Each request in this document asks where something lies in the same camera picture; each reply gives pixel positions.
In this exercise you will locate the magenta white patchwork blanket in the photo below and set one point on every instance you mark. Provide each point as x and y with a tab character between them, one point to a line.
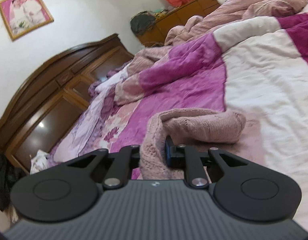
257	67

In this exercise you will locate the wooden side cabinet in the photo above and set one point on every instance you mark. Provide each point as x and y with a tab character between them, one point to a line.
166	19

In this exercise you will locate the wooden headboard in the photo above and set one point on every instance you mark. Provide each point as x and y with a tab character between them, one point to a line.
50	101

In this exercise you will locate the dark green bag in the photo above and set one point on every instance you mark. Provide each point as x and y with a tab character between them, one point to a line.
142	22

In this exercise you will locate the white plastic bag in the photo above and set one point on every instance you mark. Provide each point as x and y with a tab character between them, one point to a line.
40	162

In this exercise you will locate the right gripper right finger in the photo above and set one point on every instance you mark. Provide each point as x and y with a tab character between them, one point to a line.
200	168

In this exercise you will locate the lilac floral pillow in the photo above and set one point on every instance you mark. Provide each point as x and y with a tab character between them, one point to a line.
78	141

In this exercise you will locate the framed wedding photo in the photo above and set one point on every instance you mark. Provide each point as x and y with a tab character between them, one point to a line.
23	16

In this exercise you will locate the pink knit cardigan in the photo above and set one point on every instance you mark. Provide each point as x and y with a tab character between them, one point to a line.
184	125

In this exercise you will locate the pink crumpled duvet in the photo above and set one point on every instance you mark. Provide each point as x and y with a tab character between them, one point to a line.
232	10

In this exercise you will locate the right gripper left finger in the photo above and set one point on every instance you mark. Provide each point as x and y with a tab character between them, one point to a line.
109	170

